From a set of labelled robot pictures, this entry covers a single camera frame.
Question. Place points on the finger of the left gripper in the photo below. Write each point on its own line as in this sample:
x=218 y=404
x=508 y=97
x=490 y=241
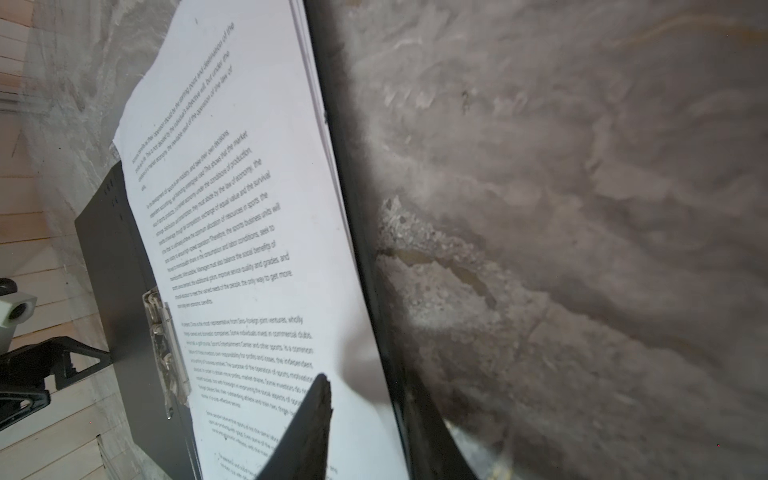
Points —
x=19 y=403
x=25 y=368

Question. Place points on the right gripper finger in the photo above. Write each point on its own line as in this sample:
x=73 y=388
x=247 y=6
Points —
x=302 y=452

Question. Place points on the blue folder black inside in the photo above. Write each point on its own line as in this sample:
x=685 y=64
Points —
x=141 y=333

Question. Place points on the printed paper sheet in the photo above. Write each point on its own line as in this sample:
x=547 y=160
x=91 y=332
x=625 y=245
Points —
x=232 y=194

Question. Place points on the white paper sheets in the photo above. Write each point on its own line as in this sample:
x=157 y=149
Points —
x=307 y=52

